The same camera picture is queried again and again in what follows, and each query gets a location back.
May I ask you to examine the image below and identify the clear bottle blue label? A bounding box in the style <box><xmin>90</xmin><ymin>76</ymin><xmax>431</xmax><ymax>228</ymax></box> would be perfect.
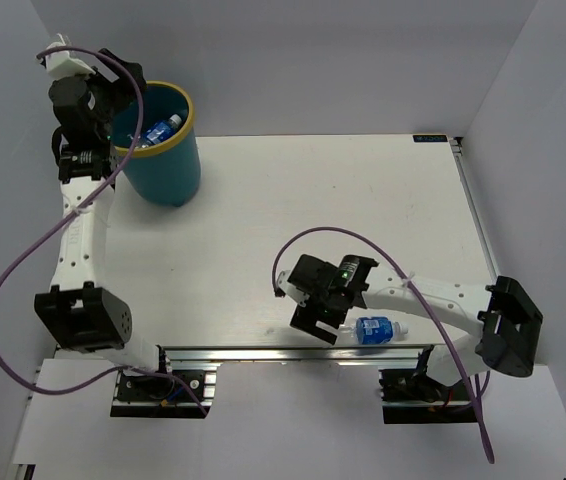
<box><xmin>136</xmin><ymin>114</ymin><xmax>183</xmax><ymax>149</ymax></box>
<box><xmin>339</xmin><ymin>316</ymin><xmax>409</xmax><ymax>346</ymax></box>

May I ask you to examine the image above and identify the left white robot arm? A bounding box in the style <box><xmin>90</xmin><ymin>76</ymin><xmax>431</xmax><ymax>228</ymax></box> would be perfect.
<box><xmin>34</xmin><ymin>42</ymin><xmax>175</xmax><ymax>399</ymax></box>

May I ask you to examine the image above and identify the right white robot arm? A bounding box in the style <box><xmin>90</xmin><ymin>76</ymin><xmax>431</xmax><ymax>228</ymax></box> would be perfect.
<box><xmin>275</xmin><ymin>254</ymin><xmax>543</xmax><ymax>399</ymax></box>

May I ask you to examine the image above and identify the teal bin with yellow rim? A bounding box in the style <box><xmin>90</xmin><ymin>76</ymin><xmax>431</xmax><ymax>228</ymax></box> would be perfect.
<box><xmin>123</xmin><ymin>81</ymin><xmax>201</xmax><ymax>207</ymax></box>

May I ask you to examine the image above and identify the dark blue table sticker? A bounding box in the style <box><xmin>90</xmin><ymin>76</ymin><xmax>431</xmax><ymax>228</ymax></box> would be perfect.
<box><xmin>412</xmin><ymin>134</ymin><xmax>448</xmax><ymax>143</ymax></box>

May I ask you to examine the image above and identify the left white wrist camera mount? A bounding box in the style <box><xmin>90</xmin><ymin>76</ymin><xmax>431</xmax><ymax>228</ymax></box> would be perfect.
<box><xmin>38</xmin><ymin>51</ymin><xmax>96</xmax><ymax>80</ymax></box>

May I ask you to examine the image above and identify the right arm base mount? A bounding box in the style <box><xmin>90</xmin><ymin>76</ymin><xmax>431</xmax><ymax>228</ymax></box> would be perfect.
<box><xmin>379</xmin><ymin>346</ymin><xmax>477</xmax><ymax>425</ymax></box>

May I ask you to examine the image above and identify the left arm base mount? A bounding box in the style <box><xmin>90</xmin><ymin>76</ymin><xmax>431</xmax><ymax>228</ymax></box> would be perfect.
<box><xmin>110</xmin><ymin>361</ymin><xmax>219</xmax><ymax>419</ymax></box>

